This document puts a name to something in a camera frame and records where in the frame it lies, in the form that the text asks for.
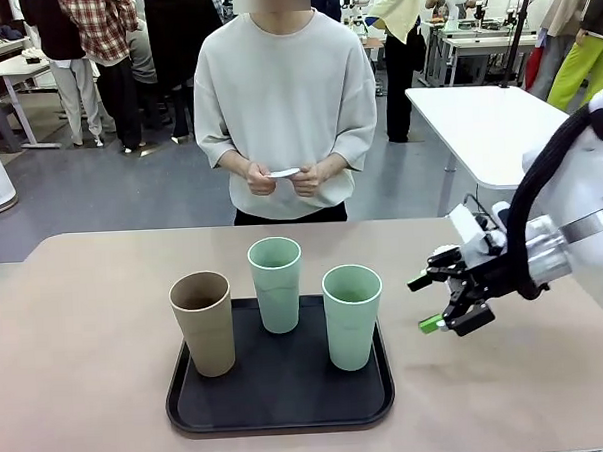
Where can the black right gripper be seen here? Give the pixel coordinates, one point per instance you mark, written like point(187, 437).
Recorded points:
point(489, 280)

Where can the green tall cup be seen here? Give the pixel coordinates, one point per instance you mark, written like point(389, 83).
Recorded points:
point(277, 307)
point(351, 339)

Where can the white paper slip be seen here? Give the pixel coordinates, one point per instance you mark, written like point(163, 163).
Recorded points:
point(284, 173)

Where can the brown tall cup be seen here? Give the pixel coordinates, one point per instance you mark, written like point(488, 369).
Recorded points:
point(206, 340)

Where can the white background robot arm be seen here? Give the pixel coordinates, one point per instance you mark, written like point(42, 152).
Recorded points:
point(454, 1)

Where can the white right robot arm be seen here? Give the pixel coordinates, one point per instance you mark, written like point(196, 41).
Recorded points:
point(580, 199)

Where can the person's right forearm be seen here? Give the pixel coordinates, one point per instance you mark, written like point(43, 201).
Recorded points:
point(235, 165)

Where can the person's left forearm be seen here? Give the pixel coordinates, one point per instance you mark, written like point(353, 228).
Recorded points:
point(341, 164)

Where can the person's left hand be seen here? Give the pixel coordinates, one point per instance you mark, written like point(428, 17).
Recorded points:
point(312, 180)

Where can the person's right hand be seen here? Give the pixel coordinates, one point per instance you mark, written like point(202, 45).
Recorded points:
point(259, 180)

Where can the white side table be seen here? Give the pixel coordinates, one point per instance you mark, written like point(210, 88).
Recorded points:
point(477, 128)

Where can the black plastic tray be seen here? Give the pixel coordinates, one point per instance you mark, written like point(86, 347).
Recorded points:
point(288, 387)

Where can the person in yellow shirt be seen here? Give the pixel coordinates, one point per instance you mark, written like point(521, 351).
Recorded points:
point(403, 81)

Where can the grey background workbench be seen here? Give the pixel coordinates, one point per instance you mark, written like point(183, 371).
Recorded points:
point(473, 41)

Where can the black tripod pole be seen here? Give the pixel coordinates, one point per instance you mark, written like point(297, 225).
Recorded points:
point(518, 36)

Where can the person in beige sweater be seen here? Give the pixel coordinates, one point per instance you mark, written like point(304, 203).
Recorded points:
point(283, 86)

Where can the person in beige coat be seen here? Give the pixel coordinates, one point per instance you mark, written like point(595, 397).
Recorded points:
point(555, 25)

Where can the person in black coat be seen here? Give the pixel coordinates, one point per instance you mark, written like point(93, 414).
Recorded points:
point(178, 41)

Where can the person in white trousers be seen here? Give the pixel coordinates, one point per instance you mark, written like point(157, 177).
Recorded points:
point(75, 96)

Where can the person in plaid shirt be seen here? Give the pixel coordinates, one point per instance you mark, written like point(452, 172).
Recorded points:
point(108, 34)

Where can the grey plastic stool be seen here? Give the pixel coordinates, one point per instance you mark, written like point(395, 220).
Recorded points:
point(4, 124)

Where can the white background desk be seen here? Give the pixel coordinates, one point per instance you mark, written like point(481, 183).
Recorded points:
point(14, 68)

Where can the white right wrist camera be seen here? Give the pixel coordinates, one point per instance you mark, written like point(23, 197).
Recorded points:
point(469, 228)

